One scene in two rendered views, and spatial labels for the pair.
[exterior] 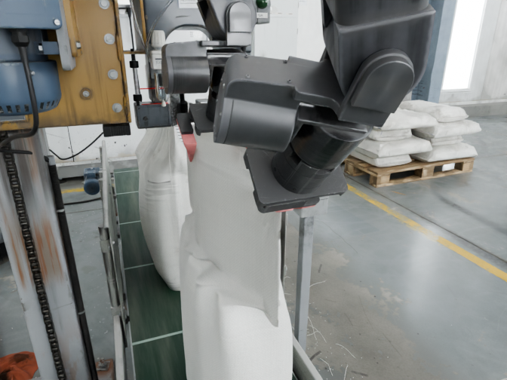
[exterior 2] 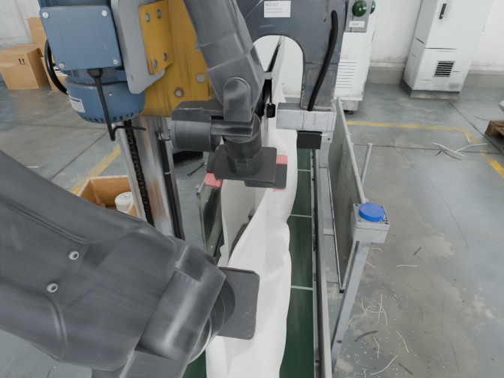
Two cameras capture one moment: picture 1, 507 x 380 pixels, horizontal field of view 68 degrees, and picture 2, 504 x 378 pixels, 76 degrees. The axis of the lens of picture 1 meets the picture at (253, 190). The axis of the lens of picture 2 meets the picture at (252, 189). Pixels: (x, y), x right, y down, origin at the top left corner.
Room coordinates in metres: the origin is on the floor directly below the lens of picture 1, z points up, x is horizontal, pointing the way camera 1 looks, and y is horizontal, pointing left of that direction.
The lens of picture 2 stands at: (0.21, -0.19, 1.36)
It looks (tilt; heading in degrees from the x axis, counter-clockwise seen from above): 35 degrees down; 29
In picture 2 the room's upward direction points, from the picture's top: straight up
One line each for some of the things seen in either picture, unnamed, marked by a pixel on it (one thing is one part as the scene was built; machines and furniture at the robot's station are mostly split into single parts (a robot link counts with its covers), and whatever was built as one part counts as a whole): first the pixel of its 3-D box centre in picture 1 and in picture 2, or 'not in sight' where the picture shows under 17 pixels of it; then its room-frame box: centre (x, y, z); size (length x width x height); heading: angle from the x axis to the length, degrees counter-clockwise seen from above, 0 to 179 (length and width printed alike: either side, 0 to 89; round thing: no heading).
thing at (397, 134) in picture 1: (374, 128); not in sight; (3.62, -1.18, 0.44); 0.66 x 0.42 x 0.14; 15
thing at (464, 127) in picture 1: (440, 127); not in sight; (3.68, -1.84, 0.44); 0.68 x 0.44 x 0.15; 111
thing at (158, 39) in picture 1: (162, 69); not in sight; (0.85, 0.20, 1.14); 0.05 x 0.04 x 0.16; 111
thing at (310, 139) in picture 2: not in sight; (315, 136); (0.98, 0.04, 0.98); 0.09 x 0.05 x 0.05; 111
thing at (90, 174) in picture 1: (95, 179); not in sight; (2.37, 1.05, 0.35); 0.30 x 0.15 x 0.15; 21
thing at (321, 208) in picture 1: (308, 199); (368, 223); (0.92, -0.14, 0.81); 0.08 x 0.08 x 0.06; 21
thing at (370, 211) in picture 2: not in sight; (370, 213); (0.92, -0.14, 0.84); 0.06 x 0.06 x 0.02
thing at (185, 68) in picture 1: (204, 50); (213, 112); (0.57, 0.07, 1.19); 0.11 x 0.09 x 0.12; 112
